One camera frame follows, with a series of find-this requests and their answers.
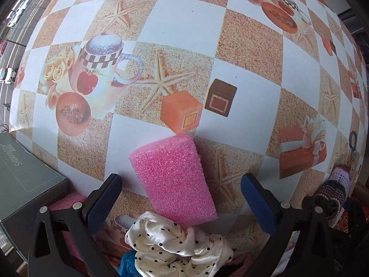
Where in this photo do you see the blue cloth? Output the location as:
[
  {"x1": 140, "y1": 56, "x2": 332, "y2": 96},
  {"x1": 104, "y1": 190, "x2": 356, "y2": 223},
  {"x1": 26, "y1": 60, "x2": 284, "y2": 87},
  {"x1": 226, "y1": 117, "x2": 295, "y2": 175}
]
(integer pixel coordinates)
[{"x1": 119, "y1": 251, "x2": 139, "y2": 277}]

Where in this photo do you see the white polka dot scrunchie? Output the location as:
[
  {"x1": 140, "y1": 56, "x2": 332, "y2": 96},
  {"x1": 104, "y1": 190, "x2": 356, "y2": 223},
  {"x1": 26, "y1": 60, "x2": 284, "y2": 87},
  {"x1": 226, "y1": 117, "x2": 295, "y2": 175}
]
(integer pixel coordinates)
[{"x1": 125, "y1": 211, "x2": 234, "y2": 277}]

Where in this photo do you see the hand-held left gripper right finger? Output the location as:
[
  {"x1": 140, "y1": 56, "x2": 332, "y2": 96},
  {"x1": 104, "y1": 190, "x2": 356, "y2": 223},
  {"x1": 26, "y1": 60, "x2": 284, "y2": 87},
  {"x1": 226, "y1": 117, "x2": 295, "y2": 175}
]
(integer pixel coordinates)
[{"x1": 241, "y1": 174, "x2": 338, "y2": 277}]

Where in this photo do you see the pink foam sponge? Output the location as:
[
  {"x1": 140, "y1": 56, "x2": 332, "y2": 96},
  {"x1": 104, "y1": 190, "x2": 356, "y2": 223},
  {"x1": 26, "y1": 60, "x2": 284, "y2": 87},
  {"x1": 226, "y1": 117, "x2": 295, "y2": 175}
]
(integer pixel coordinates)
[
  {"x1": 48, "y1": 192, "x2": 87, "y2": 270},
  {"x1": 129, "y1": 133, "x2": 218, "y2": 226}
]

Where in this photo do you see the purple striped knitted item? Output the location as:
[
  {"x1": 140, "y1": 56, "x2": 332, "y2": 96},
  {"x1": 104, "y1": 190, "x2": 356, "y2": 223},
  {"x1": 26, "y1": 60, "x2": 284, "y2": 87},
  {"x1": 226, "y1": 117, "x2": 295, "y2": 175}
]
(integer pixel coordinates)
[{"x1": 313, "y1": 164, "x2": 351, "y2": 218}]

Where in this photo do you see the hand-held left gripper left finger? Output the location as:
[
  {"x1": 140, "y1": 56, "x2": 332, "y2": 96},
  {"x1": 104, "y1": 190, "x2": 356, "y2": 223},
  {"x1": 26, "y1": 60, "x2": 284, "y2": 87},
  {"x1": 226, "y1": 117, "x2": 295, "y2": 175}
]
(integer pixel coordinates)
[{"x1": 27, "y1": 174, "x2": 123, "y2": 277}]

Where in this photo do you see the black hair tie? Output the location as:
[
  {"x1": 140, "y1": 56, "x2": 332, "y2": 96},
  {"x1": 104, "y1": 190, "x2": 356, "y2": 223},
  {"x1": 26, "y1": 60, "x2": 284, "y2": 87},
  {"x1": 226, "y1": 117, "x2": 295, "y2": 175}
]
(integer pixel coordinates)
[{"x1": 348, "y1": 130, "x2": 358, "y2": 151}]

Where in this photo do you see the checkered printed tablecloth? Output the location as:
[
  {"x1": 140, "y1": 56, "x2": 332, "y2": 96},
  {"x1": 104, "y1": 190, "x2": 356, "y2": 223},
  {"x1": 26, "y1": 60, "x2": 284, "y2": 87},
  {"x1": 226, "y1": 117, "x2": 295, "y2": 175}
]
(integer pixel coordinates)
[{"x1": 9, "y1": 0, "x2": 368, "y2": 266}]

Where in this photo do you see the grey and white cardboard box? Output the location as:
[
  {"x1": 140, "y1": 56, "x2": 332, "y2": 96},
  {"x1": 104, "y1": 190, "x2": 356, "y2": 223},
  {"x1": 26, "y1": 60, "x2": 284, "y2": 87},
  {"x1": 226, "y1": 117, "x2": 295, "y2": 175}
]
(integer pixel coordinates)
[{"x1": 0, "y1": 133, "x2": 70, "y2": 237}]

